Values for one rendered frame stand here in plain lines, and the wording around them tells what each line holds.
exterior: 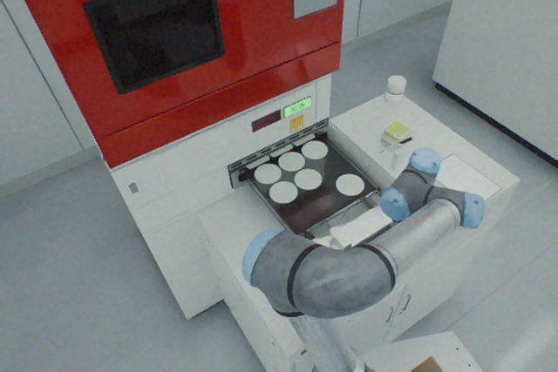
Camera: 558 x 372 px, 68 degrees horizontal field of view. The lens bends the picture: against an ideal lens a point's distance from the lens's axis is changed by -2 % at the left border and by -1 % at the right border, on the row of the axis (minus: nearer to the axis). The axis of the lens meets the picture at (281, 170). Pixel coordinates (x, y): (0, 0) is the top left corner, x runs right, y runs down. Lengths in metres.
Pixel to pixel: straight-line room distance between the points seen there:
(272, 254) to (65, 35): 0.64
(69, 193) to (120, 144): 1.87
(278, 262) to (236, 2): 0.69
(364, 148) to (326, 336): 0.86
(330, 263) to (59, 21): 0.73
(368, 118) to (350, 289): 1.11
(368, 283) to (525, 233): 2.16
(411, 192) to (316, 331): 0.38
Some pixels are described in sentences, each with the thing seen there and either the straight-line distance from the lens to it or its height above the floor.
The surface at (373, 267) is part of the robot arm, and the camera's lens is 0.68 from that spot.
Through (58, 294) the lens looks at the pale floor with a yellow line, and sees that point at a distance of 2.63.
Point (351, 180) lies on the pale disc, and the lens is 1.55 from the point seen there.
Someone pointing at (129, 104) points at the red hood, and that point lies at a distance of 1.15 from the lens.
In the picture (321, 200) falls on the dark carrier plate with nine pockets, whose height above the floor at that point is 0.90.
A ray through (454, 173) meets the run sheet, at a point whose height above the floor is 0.97.
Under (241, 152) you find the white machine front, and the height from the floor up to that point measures 1.01.
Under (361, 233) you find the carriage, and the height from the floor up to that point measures 0.88.
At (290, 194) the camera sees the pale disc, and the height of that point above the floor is 0.90.
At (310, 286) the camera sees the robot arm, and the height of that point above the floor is 1.48.
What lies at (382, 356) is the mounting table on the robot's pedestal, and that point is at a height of 0.82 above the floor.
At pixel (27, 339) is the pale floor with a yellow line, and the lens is 2.59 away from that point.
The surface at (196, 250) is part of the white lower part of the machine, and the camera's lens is 1.78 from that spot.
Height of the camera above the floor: 2.07
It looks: 48 degrees down
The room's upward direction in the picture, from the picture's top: 3 degrees counter-clockwise
